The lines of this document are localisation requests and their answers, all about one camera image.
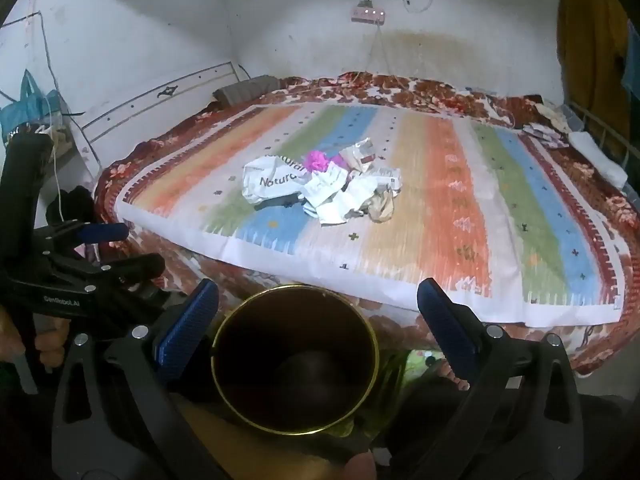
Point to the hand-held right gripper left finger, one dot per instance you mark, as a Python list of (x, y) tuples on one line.
[(187, 330)]

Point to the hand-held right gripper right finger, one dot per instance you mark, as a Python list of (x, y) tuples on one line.
[(447, 330)]

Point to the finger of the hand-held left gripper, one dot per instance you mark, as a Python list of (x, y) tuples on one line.
[(135, 266), (107, 232)]

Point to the brown bin with gold rim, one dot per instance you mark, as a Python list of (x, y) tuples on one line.
[(295, 360)]

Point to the beige plastic bag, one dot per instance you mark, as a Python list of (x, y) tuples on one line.
[(381, 206)]

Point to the black wrapper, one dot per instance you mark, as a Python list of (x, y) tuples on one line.
[(275, 202)]

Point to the white printed paper bag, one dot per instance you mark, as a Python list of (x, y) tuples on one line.
[(270, 180)]

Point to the person's left hand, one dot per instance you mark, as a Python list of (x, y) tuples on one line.
[(50, 342)]

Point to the green printed bag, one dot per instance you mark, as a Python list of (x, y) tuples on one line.
[(425, 357)]

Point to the black cloth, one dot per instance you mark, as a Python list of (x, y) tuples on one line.
[(75, 205)]

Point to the blue bag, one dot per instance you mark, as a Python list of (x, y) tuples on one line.
[(27, 105)]

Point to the striped colourful mat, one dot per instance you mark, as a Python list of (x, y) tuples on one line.
[(440, 185)]

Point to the white cardboard box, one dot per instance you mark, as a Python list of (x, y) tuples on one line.
[(386, 178)]

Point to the crumpled clear plastic wrapper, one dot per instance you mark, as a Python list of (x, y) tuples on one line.
[(357, 152)]

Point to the pink crumpled plastic wad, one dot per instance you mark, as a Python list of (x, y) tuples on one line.
[(317, 160)]

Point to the patterned cloth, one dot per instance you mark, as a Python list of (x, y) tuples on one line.
[(545, 132)]

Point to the white folded cloth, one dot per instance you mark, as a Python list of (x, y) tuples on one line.
[(597, 157)]

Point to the red floral blanket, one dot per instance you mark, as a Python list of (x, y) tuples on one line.
[(380, 91)]

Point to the yellow hanging cloth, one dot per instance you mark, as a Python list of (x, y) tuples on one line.
[(590, 50)]

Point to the blue hanging cloth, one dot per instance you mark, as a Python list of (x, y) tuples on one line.
[(632, 70)]

